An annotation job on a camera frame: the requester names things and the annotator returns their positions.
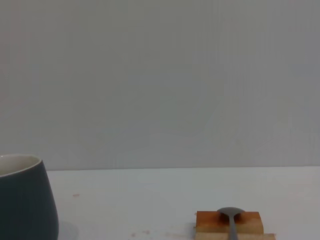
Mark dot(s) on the dark grey coffee mug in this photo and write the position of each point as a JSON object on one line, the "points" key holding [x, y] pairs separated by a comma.
{"points": [[25, 200]]}

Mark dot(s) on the orange stained wooden block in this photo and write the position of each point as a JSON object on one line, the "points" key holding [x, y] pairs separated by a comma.
{"points": [[207, 222]]}

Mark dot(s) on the light wooden notched block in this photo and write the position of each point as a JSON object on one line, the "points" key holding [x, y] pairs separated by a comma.
{"points": [[210, 237]]}

